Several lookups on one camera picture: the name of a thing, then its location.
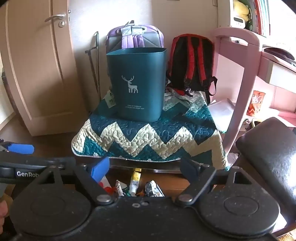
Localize purple grey backpack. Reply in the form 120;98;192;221
106;20;165;52

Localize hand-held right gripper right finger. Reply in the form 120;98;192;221
176;158;257;206

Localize teal bin with deer print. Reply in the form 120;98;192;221
106;47;168;122

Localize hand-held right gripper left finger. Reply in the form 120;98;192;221
30;157;115;205

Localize black padded chair seat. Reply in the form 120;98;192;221
236;117;296;232

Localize white alarm clock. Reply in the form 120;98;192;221
233;17;246;28

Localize pink desk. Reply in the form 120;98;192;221
211;27;296;160

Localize folded metal cane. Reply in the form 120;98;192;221
85;31;101;100

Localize dark wooden low table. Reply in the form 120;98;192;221
109;158;185;174

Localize small white tube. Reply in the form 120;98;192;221
115;179;124;197

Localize green packet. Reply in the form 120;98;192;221
104;90;116;108

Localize row of red books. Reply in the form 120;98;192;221
253;0;271;36

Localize white paper sheets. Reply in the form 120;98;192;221
208;98;236;126

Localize black flat case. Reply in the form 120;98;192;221
264;46;296;61

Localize teal white zigzag quilt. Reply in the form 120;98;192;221
71;89;228;169

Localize silver door handle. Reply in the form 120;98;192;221
45;14;66;22

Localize black white wrapper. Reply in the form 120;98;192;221
144;181;164;197

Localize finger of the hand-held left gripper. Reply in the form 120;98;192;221
35;157;76;168
0;139;35;155

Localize person's left hand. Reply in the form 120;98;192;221
0;200;10;232

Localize red black backpack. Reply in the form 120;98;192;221
166;34;218;105

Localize white bookshelf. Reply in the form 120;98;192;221
216;0;296;39

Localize yellow plush toy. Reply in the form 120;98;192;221
232;0;252;21

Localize wooden door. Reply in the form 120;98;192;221
0;0;78;137

